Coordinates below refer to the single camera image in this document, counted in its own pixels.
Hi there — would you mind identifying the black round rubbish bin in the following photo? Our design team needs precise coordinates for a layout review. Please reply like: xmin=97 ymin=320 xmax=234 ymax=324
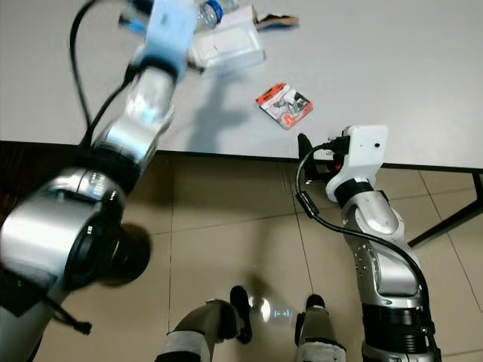
xmin=106 ymin=222 xmax=153 ymax=288

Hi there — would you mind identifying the red snack packet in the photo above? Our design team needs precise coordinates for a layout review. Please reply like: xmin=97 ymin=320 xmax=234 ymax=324
xmin=256 ymin=82 xmax=315 ymax=130

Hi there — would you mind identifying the clear plastic water bottle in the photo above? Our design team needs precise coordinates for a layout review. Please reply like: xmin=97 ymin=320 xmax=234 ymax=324
xmin=195 ymin=0 xmax=244 ymax=32

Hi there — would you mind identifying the black table leg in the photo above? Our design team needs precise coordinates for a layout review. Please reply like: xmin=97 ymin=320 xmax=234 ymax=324
xmin=408 ymin=172 xmax=483 ymax=247

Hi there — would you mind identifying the brown cardboard scrap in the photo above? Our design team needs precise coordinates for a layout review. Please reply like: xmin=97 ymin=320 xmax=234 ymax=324
xmin=255 ymin=12 xmax=301 ymax=31

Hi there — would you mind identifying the robot right leg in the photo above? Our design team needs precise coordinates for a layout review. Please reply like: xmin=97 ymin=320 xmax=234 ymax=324
xmin=294 ymin=294 xmax=349 ymax=362

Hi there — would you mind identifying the robot leg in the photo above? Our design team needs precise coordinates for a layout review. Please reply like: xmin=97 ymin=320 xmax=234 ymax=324
xmin=157 ymin=285 xmax=251 ymax=362
xmin=294 ymin=294 xmax=349 ymax=362

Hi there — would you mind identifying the robot left leg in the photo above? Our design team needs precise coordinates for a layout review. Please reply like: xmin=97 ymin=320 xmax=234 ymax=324
xmin=157 ymin=285 xmax=251 ymax=362

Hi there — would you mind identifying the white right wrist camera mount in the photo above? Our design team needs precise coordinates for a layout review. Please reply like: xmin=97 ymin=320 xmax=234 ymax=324
xmin=336 ymin=124 xmax=391 ymax=188

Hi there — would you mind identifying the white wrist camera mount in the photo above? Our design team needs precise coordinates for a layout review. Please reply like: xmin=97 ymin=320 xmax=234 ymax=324
xmin=336 ymin=124 xmax=391 ymax=188
xmin=142 ymin=0 xmax=206 ymax=70

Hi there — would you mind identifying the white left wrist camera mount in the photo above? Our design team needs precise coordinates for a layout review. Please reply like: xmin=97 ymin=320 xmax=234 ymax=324
xmin=142 ymin=0 xmax=206 ymax=70

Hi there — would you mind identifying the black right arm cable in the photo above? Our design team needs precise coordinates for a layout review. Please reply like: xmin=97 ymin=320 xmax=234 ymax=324
xmin=294 ymin=143 xmax=435 ymax=318

